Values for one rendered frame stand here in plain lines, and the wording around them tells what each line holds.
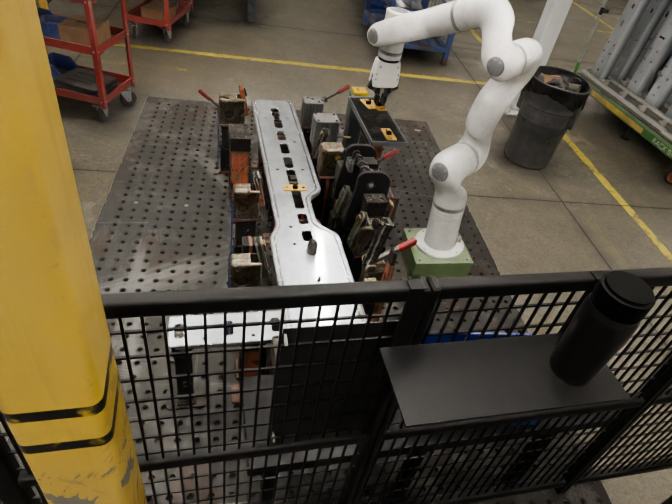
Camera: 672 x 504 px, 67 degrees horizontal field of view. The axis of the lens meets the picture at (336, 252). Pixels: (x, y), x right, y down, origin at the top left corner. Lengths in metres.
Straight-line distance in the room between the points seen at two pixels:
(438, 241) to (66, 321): 1.60
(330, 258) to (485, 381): 0.86
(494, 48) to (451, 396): 1.08
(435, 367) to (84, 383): 0.47
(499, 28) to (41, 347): 1.40
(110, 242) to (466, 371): 1.55
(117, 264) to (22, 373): 1.41
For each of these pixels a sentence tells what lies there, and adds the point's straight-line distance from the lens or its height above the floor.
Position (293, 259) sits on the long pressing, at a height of 1.00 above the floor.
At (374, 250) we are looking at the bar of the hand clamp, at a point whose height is 1.12.
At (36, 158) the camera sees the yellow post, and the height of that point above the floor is 1.81.
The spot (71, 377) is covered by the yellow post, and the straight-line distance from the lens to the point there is 0.58.
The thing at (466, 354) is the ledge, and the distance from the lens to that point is 0.82.
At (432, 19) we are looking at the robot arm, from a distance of 1.76.
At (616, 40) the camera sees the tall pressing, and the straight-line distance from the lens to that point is 6.22.
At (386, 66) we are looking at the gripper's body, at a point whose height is 1.37.
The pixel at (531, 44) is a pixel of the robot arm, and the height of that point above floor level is 1.60.
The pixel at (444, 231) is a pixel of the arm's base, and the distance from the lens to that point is 1.94.
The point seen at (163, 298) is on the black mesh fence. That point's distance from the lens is 0.66.
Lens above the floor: 2.02
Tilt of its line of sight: 40 degrees down
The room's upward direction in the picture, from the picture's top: 11 degrees clockwise
